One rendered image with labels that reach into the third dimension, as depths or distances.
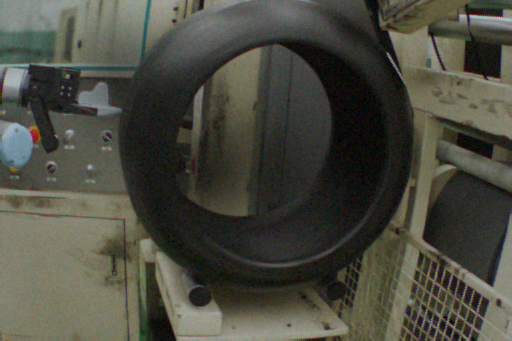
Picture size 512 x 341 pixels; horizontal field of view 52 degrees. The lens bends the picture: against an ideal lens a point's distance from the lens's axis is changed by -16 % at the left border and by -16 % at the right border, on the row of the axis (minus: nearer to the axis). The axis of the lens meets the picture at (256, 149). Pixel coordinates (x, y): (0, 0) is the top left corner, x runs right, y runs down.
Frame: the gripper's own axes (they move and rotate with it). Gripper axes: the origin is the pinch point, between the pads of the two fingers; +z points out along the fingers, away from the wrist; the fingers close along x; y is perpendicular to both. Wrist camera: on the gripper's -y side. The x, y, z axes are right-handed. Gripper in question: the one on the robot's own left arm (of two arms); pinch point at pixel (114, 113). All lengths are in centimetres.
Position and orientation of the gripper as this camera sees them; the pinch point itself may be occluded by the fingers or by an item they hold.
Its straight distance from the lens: 112.5
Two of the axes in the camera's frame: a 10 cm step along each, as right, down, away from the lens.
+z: 9.5, 1.5, 2.9
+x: -2.6, -2.0, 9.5
